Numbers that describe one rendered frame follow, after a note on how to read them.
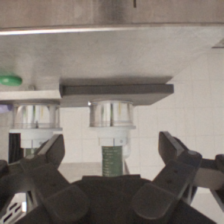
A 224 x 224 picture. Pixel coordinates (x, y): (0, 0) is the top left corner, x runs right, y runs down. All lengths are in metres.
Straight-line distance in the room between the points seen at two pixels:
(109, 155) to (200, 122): 1.78
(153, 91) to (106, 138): 0.09
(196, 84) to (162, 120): 0.55
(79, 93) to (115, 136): 0.07
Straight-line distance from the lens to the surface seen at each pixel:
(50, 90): 0.19
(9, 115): 0.52
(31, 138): 0.24
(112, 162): 0.23
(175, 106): 1.86
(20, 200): 0.41
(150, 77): 0.17
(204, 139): 1.99
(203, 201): 2.14
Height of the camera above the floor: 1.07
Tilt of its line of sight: 5 degrees down
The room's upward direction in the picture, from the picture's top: 178 degrees clockwise
